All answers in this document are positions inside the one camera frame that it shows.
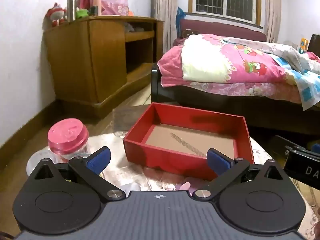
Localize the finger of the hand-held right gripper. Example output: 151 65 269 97
271 135 320 153

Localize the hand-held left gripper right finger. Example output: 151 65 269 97
195 148 290 202

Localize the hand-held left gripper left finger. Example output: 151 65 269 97
29 147 126 200

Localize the purple cloth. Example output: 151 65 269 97
178 181 198 196

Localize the red cardboard box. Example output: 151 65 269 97
122 102 255 180

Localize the clear jar with pink lid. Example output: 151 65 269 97
26 118 91 178

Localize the white blue patterned blanket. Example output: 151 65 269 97
225 36 320 111

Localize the pink cartoon quilt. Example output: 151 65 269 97
157 34 320 105

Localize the wooden cabinet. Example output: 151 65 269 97
44 16 164 120

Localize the beige curtain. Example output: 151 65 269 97
151 0 179 55
261 0 282 43

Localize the grey cloth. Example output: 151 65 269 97
125 22 144 33

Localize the green toy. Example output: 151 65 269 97
76 7 90 19

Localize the blue bag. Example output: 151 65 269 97
176 6 187 39

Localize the red plush toy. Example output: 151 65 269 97
46 2 68 28

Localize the steel thermos bottle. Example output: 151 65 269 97
67 0 77 22

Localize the dark bed frame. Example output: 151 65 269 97
151 19 320 135

